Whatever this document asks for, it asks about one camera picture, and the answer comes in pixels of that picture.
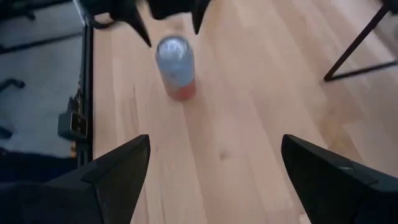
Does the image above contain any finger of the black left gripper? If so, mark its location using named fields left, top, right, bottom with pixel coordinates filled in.
left=111, top=2, right=153, bottom=49
left=190, top=0, right=213, bottom=35

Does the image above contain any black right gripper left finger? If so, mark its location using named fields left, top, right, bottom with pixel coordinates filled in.
left=0, top=134, right=152, bottom=224

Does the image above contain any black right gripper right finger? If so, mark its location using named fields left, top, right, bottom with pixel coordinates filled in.
left=280, top=134, right=398, bottom=224

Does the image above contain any pink lemonade can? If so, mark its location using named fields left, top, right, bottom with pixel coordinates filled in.
left=155, top=35, right=197, bottom=102

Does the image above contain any black aluminium rig frame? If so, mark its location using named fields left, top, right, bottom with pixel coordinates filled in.
left=76, top=0, right=95, bottom=169

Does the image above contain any small black camera box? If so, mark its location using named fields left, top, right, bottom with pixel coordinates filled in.
left=58, top=98, right=90, bottom=141

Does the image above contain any wooden shelf black frame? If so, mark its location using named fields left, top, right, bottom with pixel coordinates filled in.
left=323, top=0, right=398, bottom=83

